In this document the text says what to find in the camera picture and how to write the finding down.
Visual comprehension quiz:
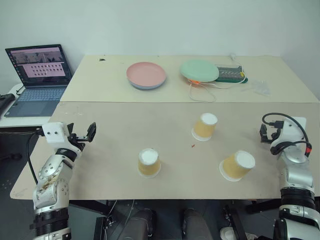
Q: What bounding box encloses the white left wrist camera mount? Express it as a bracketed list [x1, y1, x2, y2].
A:
[41, 121, 70, 144]

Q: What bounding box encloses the white cable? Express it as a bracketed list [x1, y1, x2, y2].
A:
[188, 56, 248, 103]

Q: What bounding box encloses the pink plate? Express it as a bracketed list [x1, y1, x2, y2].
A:
[126, 62, 167, 85]

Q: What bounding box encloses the dark rounded shape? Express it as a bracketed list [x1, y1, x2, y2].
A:
[119, 208, 157, 240]
[180, 208, 213, 240]

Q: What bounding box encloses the light blue plate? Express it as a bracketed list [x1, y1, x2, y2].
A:
[127, 76, 168, 91]

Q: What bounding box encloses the yellow paper cup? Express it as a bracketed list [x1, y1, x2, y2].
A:
[191, 112, 218, 143]
[137, 148, 161, 179]
[218, 149, 256, 182]

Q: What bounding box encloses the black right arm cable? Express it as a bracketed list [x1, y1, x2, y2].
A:
[260, 112, 313, 156]

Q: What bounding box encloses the open grey laptop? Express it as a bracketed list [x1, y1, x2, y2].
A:
[3, 44, 74, 118]

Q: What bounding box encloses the mint green plate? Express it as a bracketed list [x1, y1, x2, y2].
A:
[179, 59, 220, 83]

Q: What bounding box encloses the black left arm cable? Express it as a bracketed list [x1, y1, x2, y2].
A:
[25, 129, 45, 185]

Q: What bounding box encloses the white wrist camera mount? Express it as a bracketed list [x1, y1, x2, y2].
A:
[41, 121, 70, 144]
[270, 116, 308, 149]

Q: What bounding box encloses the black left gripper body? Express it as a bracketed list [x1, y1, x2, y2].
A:
[67, 133, 89, 151]

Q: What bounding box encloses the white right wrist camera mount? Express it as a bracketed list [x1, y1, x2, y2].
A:
[270, 116, 308, 149]

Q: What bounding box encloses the black device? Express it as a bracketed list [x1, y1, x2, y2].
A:
[0, 93, 16, 114]

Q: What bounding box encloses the white object on floor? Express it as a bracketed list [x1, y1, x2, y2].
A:
[219, 226, 240, 240]

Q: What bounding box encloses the circuit board tray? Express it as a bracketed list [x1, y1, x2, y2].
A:
[214, 64, 249, 84]

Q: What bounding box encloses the clear plastic bag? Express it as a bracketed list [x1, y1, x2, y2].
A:
[241, 79, 272, 97]

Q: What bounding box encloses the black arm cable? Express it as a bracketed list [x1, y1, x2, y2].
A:
[260, 112, 313, 156]
[25, 129, 45, 185]

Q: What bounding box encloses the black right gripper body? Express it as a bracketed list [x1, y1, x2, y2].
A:
[264, 125, 283, 145]

